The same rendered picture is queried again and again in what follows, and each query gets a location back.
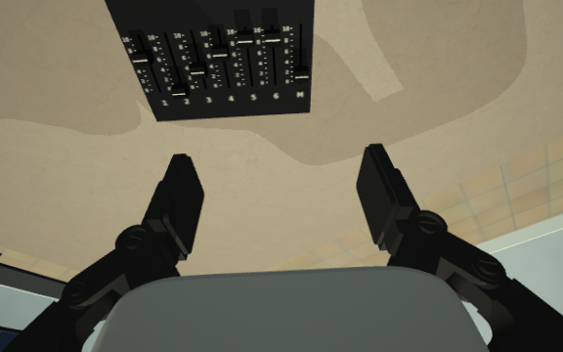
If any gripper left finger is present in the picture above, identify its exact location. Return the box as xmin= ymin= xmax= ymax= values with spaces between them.
xmin=2 ymin=154 xmax=204 ymax=352

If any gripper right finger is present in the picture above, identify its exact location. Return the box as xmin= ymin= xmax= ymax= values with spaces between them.
xmin=356 ymin=144 xmax=563 ymax=352

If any black lighting desk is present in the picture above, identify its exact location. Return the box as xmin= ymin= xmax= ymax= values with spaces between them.
xmin=105 ymin=0 xmax=315 ymax=122

